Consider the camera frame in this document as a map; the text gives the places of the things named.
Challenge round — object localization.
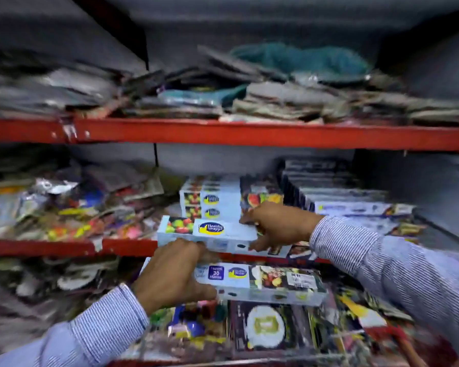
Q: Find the heap of dark plastic packets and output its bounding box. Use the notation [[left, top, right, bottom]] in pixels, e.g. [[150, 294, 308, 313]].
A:
[[0, 257, 146, 352]]

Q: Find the light blue wrap box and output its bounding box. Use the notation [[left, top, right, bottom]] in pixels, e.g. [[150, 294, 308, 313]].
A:
[[179, 175, 284, 209], [157, 215, 259, 253], [193, 262, 328, 307], [184, 205, 242, 223]]

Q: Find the red metal shelf rail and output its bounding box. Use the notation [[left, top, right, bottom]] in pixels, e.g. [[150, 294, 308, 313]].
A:
[[0, 238, 331, 265], [0, 117, 459, 153]]

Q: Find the person's left forearm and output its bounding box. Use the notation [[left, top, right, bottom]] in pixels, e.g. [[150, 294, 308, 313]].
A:
[[0, 283, 150, 367]]

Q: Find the teal fluffy cloth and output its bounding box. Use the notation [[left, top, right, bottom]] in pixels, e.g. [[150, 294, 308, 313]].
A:
[[229, 43, 372, 77]]

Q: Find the person's left hand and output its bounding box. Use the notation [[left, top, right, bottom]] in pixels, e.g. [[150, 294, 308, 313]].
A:
[[132, 239, 219, 316]]

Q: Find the person's right forearm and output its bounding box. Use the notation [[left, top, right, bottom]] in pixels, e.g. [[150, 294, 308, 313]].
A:
[[309, 216, 459, 364]]

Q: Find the black packet with white plate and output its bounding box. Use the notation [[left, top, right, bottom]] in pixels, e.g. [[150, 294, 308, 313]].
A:
[[229, 301, 313, 357]]

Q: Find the pile of colourful toy packets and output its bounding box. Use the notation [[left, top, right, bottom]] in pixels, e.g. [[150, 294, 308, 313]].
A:
[[0, 158, 182, 242]]

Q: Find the pile of grey flat packets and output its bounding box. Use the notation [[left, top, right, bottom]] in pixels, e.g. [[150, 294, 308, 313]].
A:
[[0, 44, 459, 127]]

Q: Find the row of dark wrap boxes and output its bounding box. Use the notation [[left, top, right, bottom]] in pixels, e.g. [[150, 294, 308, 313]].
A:
[[278, 158, 427, 241]]

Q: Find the person's right hand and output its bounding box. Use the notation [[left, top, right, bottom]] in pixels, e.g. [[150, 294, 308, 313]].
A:
[[240, 202, 326, 253]]

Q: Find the heap of mixed colourful packets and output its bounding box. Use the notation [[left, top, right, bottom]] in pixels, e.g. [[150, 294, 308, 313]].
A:
[[122, 279, 459, 367]]

